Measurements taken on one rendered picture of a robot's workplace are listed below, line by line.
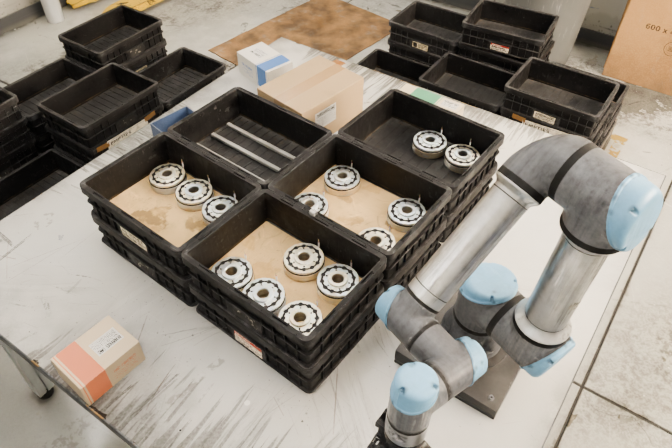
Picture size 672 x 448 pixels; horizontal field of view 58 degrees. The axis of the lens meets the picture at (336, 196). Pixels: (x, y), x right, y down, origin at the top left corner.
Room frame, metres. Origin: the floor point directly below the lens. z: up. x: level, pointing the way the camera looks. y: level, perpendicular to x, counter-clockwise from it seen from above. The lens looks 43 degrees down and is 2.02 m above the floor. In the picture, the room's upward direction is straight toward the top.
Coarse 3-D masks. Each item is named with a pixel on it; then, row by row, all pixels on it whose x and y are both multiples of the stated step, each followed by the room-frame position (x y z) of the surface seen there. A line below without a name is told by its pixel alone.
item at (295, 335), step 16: (272, 192) 1.17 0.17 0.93; (240, 208) 1.11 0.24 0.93; (224, 224) 1.05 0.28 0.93; (320, 224) 1.05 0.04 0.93; (352, 240) 1.01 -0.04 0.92; (384, 256) 0.95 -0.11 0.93; (208, 272) 0.90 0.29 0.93; (368, 272) 0.90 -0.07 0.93; (224, 288) 0.86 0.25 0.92; (256, 304) 0.81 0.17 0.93; (272, 320) 0.77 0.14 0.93; (336, 320) 0.78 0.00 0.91; (288, 336) 0.74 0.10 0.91; (304, 336) 0.73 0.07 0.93; (320, 336) 0.74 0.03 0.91
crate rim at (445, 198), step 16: (320, 144) 1.37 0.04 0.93; (352, 144) 1.37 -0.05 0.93; (304, 160) 1.30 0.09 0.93; (384, 160) 1.30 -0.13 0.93; (416, 176) 1.23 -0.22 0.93; (448, 192) 1.17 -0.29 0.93; (304, 208) 1.11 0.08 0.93; (432, 208) 1.11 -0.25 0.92; (336, 224) 1.05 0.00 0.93; (416, 224) 1.05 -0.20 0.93; (368, 240) 1.00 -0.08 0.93; (400, 240) 1.00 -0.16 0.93
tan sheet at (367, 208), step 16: (320, 176) 1.34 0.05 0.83; (304, 192) 1.27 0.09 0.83; (320, 192) 1.27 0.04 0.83; (368, 192) 1.27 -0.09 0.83; (384, 192) 1.27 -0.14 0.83; (336, 208) 1.21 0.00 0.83; (352, 208) 1.21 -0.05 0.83; (368, 208) 1.21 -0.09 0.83; (384, 208) 1.21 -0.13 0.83; (352, 224) 1.15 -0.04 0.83; (368, 224) 1.15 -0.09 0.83; (384, 224) 1.15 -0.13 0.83
